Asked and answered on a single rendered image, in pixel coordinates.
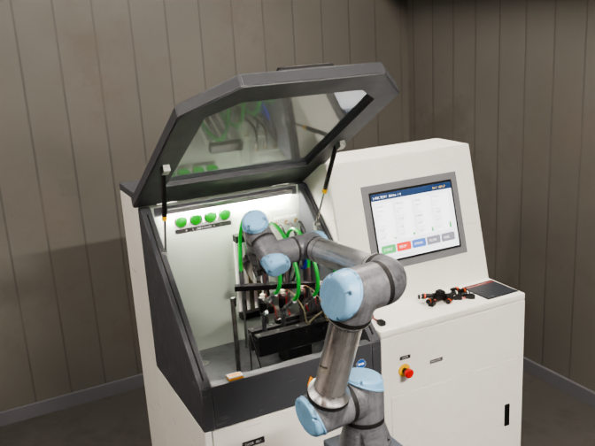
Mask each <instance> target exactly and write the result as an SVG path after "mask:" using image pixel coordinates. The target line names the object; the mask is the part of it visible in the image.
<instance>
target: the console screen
mask: <svg viewBox="0 0 595 446"><path fill-rule="evenodd" d="M360 191H361V196H362V202H363V207H364V213H365V219H366V224H367V235H368V240H369V247H370V252H371V254H374V253H382V254H385V255H388V256H390V257H393V258H395V259H396V260H397V261H398V262H399V263H400V264H401V265H402V266H403V267H404V266H409V265H415V264H419V263H423V262H427V261H430V260H435V259H439V258H446V257H449V256H453V255H457V254H461V253H465V252H468V250H467V244H466V238H465V232H464V226H463V220H462V214H461V208H460V197H459V191H458V185H457V180H456V173H455V172H449V173H440V174H434V175H429V176H423V177H418V178H413V179H408V180H402V181H393V182H388V183H383V184H377V185H372V186H366V187H362V188H360Z"/></svg>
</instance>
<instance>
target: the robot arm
mask: <svg viewBox="0 0 595 446"><path fill-rule="evenodd" d="M242 229H243V231H242V233H243V238H244V241H245V246H246V249H247V251H246V252H245V253H246V255H244V257H243V259H242V263H243V267H244V269H245V271H246V273H247V275H249V276H250V278H251V280H252V281H253V280H254V278H253V274H254V275H255V278H257V277H256V272H257V275H258V276H261V275H263V274H268V275H269V276H272V277H276V276H279V275H281V274H282V273H286V272H287V271H288V270H289V269H290V264H291V263H295V262H298V261H301V260H305V259H308V260H311V261H313V262H315V263H317V264H320V265H324V266H326V267H328V268H330V269H333V270H336V272H334V273H331V274H329V275H328V276H327V277H326V278H325V279H324V280H323V282H322V284H321V289H320V299H321V308H322V310H323V311H324V313H325V314H326V315H327V318H328V320H329V323H328V330H327V333H326V338H325V342H324V345H323V349H322V353H321V360H320V363H319V368H318V372H317V375H316V378H314V379H312V380H311V381H310V383H309V385H308V389H307V392H306V394H305V395H304V396H300V397H299V398H297V400H296V402H295V408H296V413H297V417H298V420H299V422H300V424H301V425H302V427H303V428H304V430H305V431H306V432H307V433H308V434H309V435H311V436H314V437H318V436H321V435H325V434H327V433H329V432H332V431H334V430H336V429H338V428H340V427H343V428H342V431H341V434H340V436H339V446H391V436H390V432H389V429H388V428H387V425H386V423H385V417H384V386H383V377H382V376H381V375H380V374H379V373H378V372H376V371H374V370H371V369H368V368H362V367H354V368H352V366H353V362H354V359H355V356H356V352H357V349H358V346H359V340H360V337H361V333H362V329H364V328H366V327H368V326H369V325H370V323H371V320H372V318H373V314H374V311H375V310H376V309H379V308H382V307H384V306H387V305H390V304H393V303H395V302H396V301H397V300H398V299H399V298H400V297H401V296H402V295H403V294H404V292H405V290H406V284H407V277H406V271H405V269H404V267H403V266H402V265H401V264H400V263H399V262H398V261H397V260H396V259H395V258H393V257H390V256H388V255H385V254H382V253H374V254H370V253H367V252H365V251H362V250H357V249H354V248H352V247H349V246H346V245H343V244H341V243H338V242H333V241H330V240H329V239H328V237H327V236H326V235H325V234H324V233H323V232H321V231H311V232H307V233H305V234H301V235H295V236H291V237H288V238H284V239H281V240H277V238H276V237H275V235H274V233H273V231H272V230H271V228H270V226H269V225H268V219H267V216H266V214H265V213H264V212H262V211H260V210H251V211H248V212H246V213H245V214H244V216H243V219H242ZM254 267H255V268H254ZM255 271H256V272H255Z"/></svg>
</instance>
